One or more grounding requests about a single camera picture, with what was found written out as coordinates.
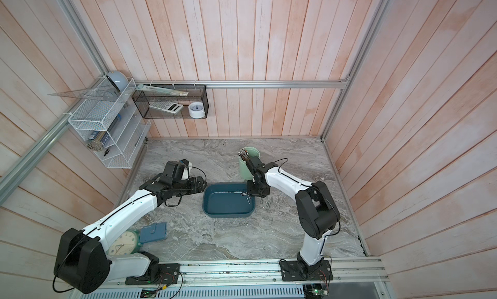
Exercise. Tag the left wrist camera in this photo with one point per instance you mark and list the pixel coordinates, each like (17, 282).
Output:
(175, 171)

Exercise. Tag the mint green pencil cup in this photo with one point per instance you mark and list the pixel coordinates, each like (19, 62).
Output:
(243, 170)

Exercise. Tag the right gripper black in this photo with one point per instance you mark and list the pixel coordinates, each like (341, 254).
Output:
(251, 191)

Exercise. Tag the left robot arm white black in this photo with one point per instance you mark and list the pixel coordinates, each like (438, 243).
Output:
(82, 260)

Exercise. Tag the light blue round speaker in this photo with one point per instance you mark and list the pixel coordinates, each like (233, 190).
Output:
(118, 80)

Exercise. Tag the pencils bundle in cup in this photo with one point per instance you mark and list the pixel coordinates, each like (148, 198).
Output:
(244, 154)

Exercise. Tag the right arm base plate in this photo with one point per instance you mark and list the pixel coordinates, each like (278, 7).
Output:
(298, 270)

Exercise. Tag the teal plastic storage tray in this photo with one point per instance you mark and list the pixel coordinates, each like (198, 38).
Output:
(228, 200)

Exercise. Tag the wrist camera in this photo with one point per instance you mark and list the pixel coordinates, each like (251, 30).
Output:
(254, 165)
(175, 171)

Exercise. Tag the aluminium front rail frame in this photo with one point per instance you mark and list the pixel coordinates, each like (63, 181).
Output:
(362, 277)

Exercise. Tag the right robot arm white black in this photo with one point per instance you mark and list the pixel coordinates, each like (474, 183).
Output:
(317, 211)

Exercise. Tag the white calculator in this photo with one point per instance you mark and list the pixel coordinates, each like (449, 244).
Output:
(167, 106)

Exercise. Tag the white tape roll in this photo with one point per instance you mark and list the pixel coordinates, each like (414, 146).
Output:
(197, 110)

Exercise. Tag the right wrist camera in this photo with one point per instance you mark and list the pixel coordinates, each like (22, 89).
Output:
(254, 165)

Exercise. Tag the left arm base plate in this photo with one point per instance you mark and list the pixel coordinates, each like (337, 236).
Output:
(163, 274)

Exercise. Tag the rolled silver brush bundle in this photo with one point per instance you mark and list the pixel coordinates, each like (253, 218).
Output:
(97, 140)

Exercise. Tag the clear triangle ruler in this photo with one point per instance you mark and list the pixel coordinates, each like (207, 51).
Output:
(106, 93)

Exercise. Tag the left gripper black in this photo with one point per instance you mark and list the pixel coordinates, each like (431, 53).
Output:
(193, 185)

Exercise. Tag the white wire mesh shelf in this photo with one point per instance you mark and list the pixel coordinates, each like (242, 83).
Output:
(121, 119)

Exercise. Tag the clear green ruler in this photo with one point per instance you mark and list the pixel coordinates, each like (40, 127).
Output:
(165, 91)

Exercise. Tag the green alarm clock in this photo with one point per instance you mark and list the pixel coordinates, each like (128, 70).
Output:
(126, 244)

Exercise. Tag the black wire mesh basket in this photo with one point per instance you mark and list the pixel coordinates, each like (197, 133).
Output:
(196, 93)

